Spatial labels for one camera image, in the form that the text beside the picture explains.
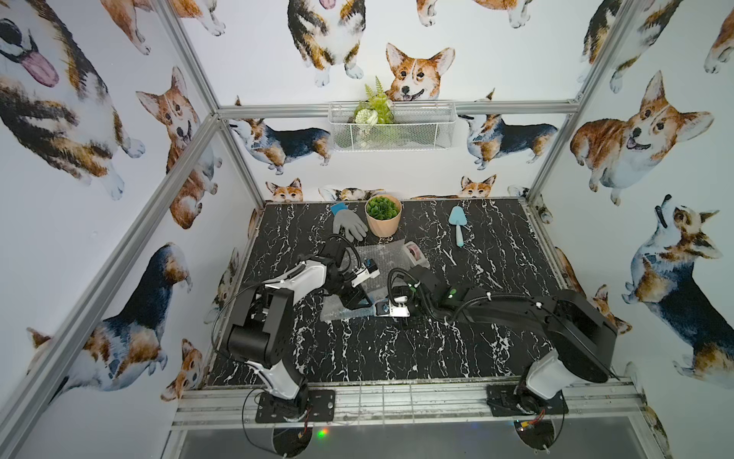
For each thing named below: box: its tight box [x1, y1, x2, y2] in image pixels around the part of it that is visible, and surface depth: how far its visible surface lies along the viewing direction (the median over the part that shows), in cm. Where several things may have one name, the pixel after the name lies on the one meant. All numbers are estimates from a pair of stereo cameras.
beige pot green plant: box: [365, 194, 403, 238], surface depth 106 cm
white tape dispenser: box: [403, 240, 432, 270], surface depth 102 cm
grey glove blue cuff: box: [330, 201, 369, 243], surface depth 115 cm
